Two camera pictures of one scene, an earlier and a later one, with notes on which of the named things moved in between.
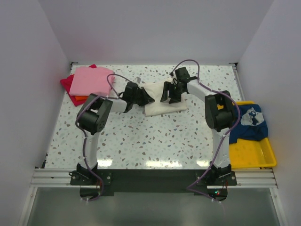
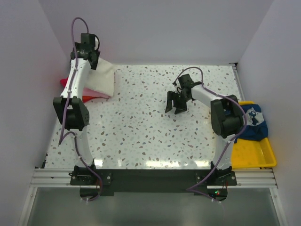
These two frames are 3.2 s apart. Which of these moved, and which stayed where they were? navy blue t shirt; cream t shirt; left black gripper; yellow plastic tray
Moved: left black gripper; cream t shirt
Stayed: yellow plastic tray; navy blue t shirt
